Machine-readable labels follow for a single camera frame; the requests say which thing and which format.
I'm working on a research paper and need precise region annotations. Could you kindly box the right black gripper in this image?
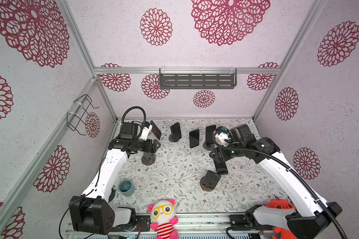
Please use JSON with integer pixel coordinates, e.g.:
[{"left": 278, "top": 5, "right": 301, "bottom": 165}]
[{"left": 208, "top": 142, "right": 244, "bottom": 162}]

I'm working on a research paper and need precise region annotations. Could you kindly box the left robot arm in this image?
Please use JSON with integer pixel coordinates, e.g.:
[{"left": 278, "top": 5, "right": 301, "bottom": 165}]
[{"left": 68, "top": 121, "right": 162, "bottom": 235}]

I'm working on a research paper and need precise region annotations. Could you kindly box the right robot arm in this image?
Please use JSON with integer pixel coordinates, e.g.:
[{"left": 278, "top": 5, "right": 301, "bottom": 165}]
[{"left": 201, "top": 124, "right": 347, "bottom": 239}]

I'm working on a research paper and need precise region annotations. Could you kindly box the purple round phone stand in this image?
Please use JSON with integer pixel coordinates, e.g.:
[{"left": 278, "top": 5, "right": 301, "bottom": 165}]
[{"left": 202, "top": 142, "right": 215, "bottom": 151}]

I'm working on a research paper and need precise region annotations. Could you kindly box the tilted phone back left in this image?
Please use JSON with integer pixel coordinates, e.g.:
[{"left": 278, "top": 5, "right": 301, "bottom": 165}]
[{"left": 150, "top": 120, "right": 162, "bottom": 140}]

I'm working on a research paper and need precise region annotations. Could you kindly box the grey round phone stand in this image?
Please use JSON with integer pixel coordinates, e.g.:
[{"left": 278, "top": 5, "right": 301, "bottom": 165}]
[{"left": 169, "top": 134, "right": 179, "bottom": 142}]

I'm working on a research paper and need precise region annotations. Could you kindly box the round wooden phone stand centre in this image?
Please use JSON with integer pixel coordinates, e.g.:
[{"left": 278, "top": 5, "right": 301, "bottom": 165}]
[{"left": 200, "top": 183, "right": 214, "bottom": 192}]

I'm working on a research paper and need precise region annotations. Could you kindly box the teal ceramic cup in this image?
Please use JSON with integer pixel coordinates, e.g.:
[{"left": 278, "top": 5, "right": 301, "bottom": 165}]
[{"left": 118, "top": 180, "right": 135, "bottom": 197}]

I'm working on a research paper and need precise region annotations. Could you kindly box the white pink plush doll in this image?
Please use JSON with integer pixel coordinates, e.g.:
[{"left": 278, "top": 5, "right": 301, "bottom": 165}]
[{"left": 148, "top": 199, "right": 179, "bottom": 239}]

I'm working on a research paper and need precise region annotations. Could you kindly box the red shark plush toy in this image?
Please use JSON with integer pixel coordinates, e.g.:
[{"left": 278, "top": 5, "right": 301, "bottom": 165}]
[{"left": 266, "top": 195, "right": 297, "bottom": 239}]

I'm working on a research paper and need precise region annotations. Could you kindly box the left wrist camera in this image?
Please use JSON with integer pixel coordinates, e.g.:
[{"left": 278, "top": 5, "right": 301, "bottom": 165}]
[{"left": 139, "top": 125, "right": 153, "bottom": 140}]

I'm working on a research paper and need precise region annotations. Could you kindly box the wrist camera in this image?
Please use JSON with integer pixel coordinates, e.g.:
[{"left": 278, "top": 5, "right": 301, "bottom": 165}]
[
  {"left": 215, "top": 126, "right": 231, "bottom": 146},
  {"left": 139, "top": 125, "right": 153, "bottom": 140}
]

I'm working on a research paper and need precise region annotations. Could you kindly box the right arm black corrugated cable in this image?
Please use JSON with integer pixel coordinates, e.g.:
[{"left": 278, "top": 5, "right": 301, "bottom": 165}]
[{"left": 213, "top": 126, "right": 348, "bottom": 239}]

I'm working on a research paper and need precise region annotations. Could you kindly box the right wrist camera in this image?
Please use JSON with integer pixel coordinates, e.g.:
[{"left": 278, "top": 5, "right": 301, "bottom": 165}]
[{"left": 215, "top": 126, "right": 231, "bottom": 146}]

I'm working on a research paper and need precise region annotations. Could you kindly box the grey wall shelf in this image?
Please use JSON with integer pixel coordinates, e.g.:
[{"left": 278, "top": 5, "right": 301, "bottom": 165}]
[{"left": 159, "top": 69, "right": 237, "bottom": 90}]

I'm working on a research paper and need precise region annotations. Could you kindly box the black wire wall rack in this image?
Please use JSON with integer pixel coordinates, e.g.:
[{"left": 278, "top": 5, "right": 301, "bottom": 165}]
[{"left": 66, "top": 94, "right": 101, "bottom": 138}]

